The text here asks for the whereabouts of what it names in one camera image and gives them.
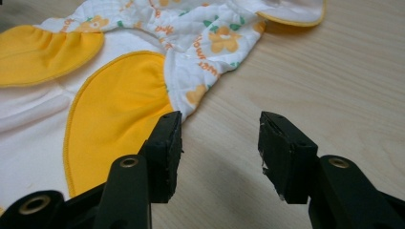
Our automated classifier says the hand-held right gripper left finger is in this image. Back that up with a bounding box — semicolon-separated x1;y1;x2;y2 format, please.
138;110;185;204

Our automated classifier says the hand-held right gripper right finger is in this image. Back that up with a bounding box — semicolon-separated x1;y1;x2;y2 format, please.
258;111;320;205

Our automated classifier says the white and yellow floral baby garment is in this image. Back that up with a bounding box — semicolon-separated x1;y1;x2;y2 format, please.
0;0;327;217

